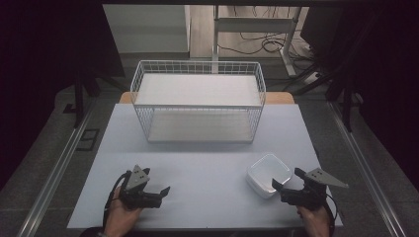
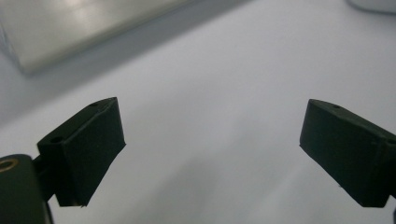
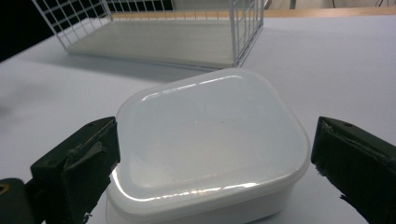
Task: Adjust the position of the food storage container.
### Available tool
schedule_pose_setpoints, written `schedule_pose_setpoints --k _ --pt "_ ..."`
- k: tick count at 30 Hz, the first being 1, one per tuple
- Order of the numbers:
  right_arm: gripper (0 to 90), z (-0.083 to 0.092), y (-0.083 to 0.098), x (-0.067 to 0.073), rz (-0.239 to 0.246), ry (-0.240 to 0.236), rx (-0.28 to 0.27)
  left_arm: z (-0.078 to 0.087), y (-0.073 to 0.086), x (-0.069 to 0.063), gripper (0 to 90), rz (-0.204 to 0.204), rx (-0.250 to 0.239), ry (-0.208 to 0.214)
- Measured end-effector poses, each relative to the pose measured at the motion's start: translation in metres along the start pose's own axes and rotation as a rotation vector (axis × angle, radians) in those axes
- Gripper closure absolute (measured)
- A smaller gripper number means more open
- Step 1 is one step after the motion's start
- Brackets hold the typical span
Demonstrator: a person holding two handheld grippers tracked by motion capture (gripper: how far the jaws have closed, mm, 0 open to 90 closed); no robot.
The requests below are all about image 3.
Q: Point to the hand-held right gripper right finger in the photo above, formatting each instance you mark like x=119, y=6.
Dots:
x=358, y=161

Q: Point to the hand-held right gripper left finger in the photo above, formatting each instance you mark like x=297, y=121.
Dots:
x=74, y=168

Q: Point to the white plastic lidded container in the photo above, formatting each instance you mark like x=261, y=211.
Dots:
x=211, y=140

